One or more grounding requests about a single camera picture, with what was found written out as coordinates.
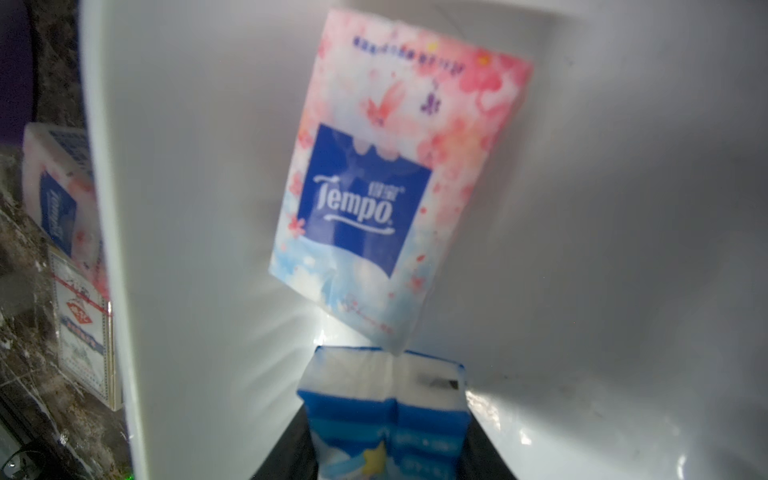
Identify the pink Tempo tissue pack left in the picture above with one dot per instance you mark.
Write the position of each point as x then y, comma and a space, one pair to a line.
59, 195

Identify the pink floral Tempo tissue pack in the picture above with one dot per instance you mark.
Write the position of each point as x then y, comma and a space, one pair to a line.
397, 127

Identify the white plastic storage box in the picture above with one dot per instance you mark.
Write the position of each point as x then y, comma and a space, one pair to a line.
606, 289

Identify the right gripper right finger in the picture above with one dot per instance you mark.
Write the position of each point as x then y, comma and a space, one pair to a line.
479, 459

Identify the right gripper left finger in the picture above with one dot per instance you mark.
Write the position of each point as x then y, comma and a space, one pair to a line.
293, 456

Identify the light blue cartoon tissue pack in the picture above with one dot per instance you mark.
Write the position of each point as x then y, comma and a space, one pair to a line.
375, 415

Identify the purple plastic object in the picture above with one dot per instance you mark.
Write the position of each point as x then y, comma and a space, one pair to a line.
17, 71

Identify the white red tissue pack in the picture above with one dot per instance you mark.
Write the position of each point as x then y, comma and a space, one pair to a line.
85, 332

